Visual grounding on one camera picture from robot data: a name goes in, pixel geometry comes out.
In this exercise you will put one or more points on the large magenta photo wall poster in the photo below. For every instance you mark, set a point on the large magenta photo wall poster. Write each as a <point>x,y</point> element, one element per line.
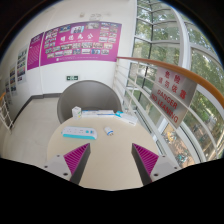
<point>80,43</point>

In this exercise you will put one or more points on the small upright white box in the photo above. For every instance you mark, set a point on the small upright white box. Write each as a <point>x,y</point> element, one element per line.
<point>77,112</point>

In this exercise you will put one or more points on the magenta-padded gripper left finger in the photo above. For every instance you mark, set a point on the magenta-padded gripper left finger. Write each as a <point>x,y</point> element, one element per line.
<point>77,158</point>

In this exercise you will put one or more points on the narrow magenta text wall poster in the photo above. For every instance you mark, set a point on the narrow magenta text wall poster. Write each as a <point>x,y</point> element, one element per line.
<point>35,51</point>

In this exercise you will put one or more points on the grey round-backed chair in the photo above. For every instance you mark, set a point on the grey round-backed chair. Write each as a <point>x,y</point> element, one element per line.
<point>90,95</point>

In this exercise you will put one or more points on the white and teal power strip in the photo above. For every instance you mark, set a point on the white and teal power strip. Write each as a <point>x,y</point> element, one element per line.
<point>79,133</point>

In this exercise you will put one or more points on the white photo wall poster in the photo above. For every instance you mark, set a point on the white photo wall poster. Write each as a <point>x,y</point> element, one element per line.
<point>13,80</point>
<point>22,66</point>

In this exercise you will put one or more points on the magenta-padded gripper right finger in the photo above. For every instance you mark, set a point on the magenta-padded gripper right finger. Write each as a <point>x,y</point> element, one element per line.
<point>146,159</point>

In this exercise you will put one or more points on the short white stair railing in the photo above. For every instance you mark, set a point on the short white stair railing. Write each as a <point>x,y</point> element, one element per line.
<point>6,115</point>

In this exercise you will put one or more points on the white railing with orange handrail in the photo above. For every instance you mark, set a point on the white railing with orange handrail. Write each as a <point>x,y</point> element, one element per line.
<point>200,79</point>

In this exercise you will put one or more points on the silver danger sign, red letters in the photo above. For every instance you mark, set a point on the silver danger sign, red letters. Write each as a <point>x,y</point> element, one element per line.
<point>171,95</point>

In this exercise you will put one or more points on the green exit sign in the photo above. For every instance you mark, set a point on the green exit sign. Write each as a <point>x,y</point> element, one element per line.
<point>72,78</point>

